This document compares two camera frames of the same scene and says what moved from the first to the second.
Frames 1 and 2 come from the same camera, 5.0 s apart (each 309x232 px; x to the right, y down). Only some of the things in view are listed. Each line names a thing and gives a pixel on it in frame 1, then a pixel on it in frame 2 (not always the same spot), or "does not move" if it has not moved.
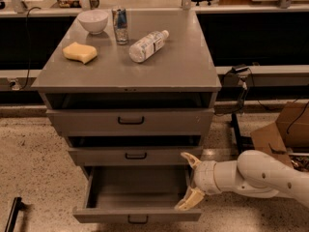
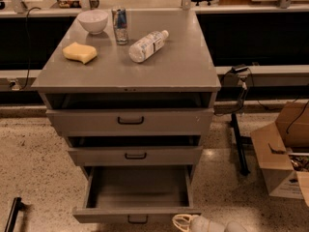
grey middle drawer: (138, 156) does not move
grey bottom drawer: (136, 194) does not move
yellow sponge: (79, 52) does not move
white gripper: (205, 175) to (200, 224)
